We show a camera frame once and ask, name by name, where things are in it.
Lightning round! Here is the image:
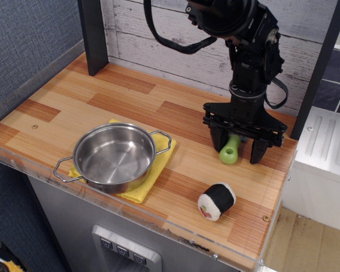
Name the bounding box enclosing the dark right post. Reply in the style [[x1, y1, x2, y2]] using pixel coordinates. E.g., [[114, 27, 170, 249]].
[[290, 0, 340, 140]]

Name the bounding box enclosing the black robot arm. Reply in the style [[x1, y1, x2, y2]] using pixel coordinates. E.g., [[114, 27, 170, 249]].
[[186, 1, 288, 164]]

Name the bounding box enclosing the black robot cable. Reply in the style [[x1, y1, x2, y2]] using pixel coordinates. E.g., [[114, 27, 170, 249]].
[[143, 0, 290, 110]]

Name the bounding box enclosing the yellow object bottom left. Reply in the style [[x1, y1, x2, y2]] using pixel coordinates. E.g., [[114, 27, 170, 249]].
[[0, 257, 26, 272]]

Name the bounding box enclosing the dark left post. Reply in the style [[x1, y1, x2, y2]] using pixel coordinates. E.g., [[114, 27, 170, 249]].
[[77, 0, 108, 76]]

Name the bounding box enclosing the stainless steel pot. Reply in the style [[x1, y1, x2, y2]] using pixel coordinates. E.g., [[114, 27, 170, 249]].
[[53, 122, 172, 195]]

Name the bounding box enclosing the green handled grey spatula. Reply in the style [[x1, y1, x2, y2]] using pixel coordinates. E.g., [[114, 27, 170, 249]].
[[219, 134, 248, 165]]

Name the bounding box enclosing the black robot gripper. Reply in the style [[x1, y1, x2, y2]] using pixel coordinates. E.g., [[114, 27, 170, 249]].
[[203, 91, 287, 164]]

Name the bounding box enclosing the yellow cloth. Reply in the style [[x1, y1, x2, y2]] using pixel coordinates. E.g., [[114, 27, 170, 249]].
[[67, 118, 178, 204]]

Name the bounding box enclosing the silver dispenser panel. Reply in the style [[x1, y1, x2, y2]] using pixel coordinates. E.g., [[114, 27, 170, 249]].
[[92, 224, 163, 271]]

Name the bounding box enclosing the dark post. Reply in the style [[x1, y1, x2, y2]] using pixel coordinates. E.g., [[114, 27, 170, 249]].
[[290, 0, 340, 140], [77, 0, 108, 76]]

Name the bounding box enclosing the white ribbed cabinet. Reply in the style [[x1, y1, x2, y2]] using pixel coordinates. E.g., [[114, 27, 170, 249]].
[[282, 107, 340, 230]]

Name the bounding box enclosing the plush sushi roll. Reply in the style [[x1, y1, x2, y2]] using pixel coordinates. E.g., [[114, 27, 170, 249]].
[[197, 182, 236, 222]]

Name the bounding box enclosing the clear acrylic front guard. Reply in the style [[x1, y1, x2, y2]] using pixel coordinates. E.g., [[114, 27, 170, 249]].
[[0, 147, 265, 271]]

